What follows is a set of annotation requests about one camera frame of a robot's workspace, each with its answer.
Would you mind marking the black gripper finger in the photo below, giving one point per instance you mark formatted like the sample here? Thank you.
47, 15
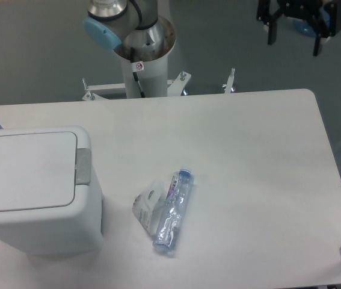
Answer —
321, 30
270, 20

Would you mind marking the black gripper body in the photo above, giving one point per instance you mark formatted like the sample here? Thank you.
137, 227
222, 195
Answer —
304, 10

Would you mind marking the silver robot arm blue cap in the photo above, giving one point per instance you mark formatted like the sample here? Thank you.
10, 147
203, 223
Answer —
109, 23

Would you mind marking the white trash can lid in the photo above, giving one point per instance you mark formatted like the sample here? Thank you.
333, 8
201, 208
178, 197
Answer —
37, 170

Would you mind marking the white plastic trash can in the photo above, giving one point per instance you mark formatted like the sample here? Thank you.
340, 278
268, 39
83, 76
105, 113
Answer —
76, 227

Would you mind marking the blue round object behind gripper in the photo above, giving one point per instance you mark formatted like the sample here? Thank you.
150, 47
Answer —
304, 28

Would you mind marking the clear crushed plastic bottle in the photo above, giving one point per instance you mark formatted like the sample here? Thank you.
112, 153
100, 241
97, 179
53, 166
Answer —
174, 211

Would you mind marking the crumpled white plastic wrapper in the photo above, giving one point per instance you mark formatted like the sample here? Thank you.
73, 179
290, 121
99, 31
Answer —
147, 206

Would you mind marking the grey lid push button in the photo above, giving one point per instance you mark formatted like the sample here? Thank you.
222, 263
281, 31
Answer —
83, 166

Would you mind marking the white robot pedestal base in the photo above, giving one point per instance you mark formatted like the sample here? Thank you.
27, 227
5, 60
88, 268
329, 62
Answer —
143, 55

